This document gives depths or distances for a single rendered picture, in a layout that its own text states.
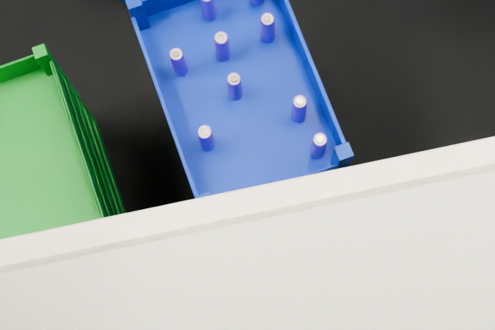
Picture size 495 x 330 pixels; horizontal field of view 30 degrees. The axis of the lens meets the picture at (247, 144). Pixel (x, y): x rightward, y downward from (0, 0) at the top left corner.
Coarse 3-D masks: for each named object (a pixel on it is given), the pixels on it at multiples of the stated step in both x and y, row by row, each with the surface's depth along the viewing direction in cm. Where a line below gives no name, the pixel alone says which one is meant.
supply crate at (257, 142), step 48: (144, 0) 121; (192, 0) 126; (240, 0) 126; (288, 0) 121; (144, 48) 120; (192, 48) 125; (240, 48) 125; (288, 48) 124; (192, 96) 123; (288, 96) 123; (192, 144) 121; (240, 144) 121; (288, 144) 121; (336, 144) 121; (192, 192) 115
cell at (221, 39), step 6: (216, 36) 118; (222, 36) 118; (216, 42) 118; (222, 42) 118; (228, 42) 120; (216, 48) 121; (222, 48) 120; (228, 48) 121; (222, 54) 122; (228, 54) 123; (222, 60) 124
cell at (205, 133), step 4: (204, 124) 115; (200, 128) 115; (204, 128) 115; (208, 128) 115; (200, 132) 115; (204, 132) 115; (208, 132) 115; (200, 136) 115; (204, 136) 115; (208, 136) 115; (212, 136) 116; (200, 140) 116; (204, 140) 116; (208, 140) 116; (212, 140) 117; (204, 144) 118; (208, 144) 118; (212, 144) 119; (204, 148) 120; (208, 148) 120; (212, 148) 120
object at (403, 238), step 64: (256, 192) 15; (320, 192) 15; (384, 192) 15; (448, 192) 15; (0, 256) 15; (64, 256) 15; (128, 256) 15; (192, 256) 15; (256, 256) 15; (320, 256) 15; (384, 256) 14; (448, 256) 14; (0, 320) 14; (64, 320) 14; (128, 320) 14; (192, 320) 14; (256, 320) 14; (320, 320) 14; (384, 320) 14; (448, 320) 14
